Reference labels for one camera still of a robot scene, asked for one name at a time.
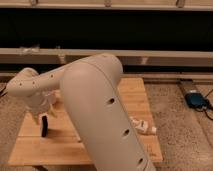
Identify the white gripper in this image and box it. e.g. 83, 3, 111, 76
27, 91, 57, 125

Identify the black eraser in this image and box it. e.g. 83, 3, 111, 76
41, 116, 48, 137

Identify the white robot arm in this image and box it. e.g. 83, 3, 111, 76
6, 54, 156, 171

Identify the wooden table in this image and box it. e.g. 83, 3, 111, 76
8, 78, 155, 166

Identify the blue device on floor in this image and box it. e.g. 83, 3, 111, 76
185, 93, 206, 108

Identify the grey shelf rail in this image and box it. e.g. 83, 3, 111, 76
0, 48, 213, 67

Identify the black cable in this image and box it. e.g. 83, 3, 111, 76
199, 88, 213, 121

